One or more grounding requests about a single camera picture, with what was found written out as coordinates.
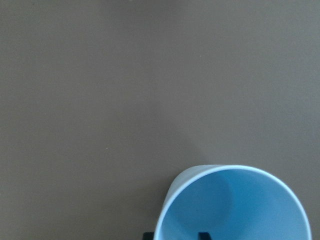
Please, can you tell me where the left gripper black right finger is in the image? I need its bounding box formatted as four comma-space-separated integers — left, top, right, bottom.
198, 232, 211, 240

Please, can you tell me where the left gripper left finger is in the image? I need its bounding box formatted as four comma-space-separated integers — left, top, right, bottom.
142, 232, 154, 240

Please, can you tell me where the blue plastic cup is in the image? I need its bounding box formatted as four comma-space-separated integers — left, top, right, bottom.
154, 165, 312, 240

